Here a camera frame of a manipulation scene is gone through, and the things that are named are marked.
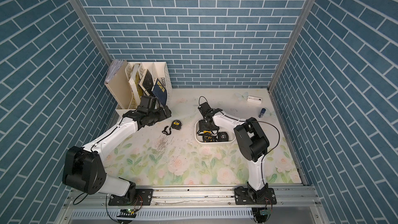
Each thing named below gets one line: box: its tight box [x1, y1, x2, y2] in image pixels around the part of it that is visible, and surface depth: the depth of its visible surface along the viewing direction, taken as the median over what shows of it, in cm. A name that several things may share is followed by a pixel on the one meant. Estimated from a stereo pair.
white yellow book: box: [128, 63, 144, 106], surface depth 96 cm
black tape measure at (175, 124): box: [161, 119, 183, 136], surface depth 98 cm
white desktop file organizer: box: [115, 61, 173, 116], surface depth 101 cm
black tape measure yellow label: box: [197, 132, 217, 143], surface depth 93 cm
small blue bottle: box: [258, 107, 266, 119], surface depth 101 cm
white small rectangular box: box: [246, 95, 263, 104], surface depth 114 cm
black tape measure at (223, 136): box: [217, 131, 229, 142], surface depth 93 cm
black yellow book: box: [138, 68, 154, 97], surface depth 101 cm
